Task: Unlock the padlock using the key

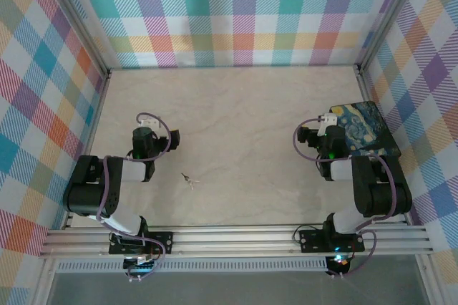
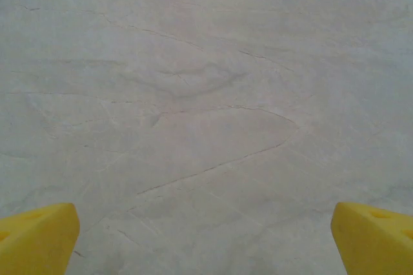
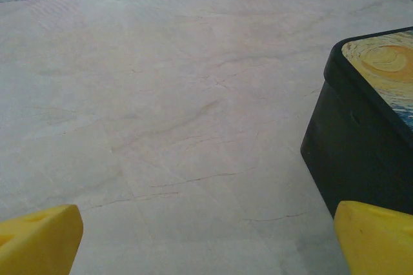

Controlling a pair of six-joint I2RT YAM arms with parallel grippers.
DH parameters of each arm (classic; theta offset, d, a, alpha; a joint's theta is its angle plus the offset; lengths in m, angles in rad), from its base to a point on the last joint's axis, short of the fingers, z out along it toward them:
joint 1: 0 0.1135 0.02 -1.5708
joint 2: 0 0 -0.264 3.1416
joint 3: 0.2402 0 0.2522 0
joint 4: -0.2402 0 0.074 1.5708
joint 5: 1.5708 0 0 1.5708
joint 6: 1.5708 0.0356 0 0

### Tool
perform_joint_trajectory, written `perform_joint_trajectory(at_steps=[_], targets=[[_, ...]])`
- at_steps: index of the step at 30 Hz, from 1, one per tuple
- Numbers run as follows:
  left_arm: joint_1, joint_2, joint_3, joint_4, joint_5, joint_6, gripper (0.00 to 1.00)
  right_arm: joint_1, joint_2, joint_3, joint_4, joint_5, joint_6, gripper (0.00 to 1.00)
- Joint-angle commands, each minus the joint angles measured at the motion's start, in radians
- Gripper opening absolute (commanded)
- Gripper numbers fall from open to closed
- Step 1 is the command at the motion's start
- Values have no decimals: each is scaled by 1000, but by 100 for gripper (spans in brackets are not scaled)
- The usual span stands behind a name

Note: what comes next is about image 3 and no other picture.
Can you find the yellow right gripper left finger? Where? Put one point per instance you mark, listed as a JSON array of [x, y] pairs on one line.
[[38, 242]]

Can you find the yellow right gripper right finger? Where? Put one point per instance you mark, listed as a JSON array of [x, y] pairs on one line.
[[377, 242]]

